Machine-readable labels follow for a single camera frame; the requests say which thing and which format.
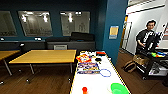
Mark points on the green bowl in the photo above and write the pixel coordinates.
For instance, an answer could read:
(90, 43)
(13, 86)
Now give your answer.
(119, 88)

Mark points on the pale yellow wall sign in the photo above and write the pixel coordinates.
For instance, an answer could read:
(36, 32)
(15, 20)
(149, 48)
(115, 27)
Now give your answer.
(113, 32)

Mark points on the brown bag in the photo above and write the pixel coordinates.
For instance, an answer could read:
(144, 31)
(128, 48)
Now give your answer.
(130, 66)

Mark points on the black bench sofa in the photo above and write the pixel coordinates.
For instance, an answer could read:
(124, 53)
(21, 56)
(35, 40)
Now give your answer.
(33, 44)

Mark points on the yellow green toy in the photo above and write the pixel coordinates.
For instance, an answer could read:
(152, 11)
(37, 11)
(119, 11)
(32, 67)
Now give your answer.
(156, 54)

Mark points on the white outlet plate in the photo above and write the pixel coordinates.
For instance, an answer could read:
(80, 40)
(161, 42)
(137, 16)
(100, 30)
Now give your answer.
(38, 38)

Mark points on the cardboard box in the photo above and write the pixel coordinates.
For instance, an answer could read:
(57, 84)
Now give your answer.
(140, 60)

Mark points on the red bowl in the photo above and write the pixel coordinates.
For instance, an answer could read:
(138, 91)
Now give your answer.
(100, 52)

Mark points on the dark framed window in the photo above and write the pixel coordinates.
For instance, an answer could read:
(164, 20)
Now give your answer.
(35, 23)
(75, 23)
(6, 23)

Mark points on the person in dark shirt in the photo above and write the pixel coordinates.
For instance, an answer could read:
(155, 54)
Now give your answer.
(143, 36)

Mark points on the orange game box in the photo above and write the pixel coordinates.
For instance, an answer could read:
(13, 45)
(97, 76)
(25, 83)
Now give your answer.
(83, 58)

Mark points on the small black item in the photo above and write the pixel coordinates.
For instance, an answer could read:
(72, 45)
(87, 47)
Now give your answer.
(97, 59)

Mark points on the black cushion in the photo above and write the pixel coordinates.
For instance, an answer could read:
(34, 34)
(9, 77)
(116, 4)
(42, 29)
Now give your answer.
(82, 36)

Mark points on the black monitor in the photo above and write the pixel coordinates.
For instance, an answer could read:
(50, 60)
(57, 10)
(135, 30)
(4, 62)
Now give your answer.
(155, 40)

